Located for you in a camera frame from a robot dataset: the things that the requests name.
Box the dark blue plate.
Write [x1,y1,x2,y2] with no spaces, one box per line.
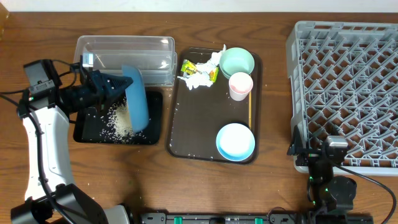
[122,65,149,133]

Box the white rice pile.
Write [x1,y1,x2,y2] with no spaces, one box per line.
[99,99,134,144]

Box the yellow green snack wrapper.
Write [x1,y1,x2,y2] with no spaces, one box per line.
[180,59,219,83]

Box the white tissue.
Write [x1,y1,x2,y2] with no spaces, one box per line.
[178,45,226,90]

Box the mint green bowl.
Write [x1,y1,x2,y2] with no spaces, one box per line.
[219,47,255,79]

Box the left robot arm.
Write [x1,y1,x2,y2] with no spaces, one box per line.
[11,69,133,223]

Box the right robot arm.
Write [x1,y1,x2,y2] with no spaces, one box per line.
[287,126,357,223]

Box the grey dishwasher rack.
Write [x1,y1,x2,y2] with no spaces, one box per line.
[286,21,397,176]

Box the black tray bin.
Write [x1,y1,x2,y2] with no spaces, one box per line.
[73,91,163,145]

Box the clear plastic bin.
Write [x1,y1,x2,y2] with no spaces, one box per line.
[73,35,177,86]

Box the light blue bowl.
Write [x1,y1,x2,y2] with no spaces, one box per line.
[216,123,256,162]

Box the wooden chopstick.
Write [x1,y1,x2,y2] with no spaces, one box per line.
[248,91,252,130]

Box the pink cup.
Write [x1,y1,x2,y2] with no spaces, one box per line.
[228,72,254,101]

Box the brown serving tray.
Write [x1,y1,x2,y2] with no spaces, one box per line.
[165,54,262,163]

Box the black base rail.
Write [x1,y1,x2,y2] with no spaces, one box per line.
[139,213,374,224]

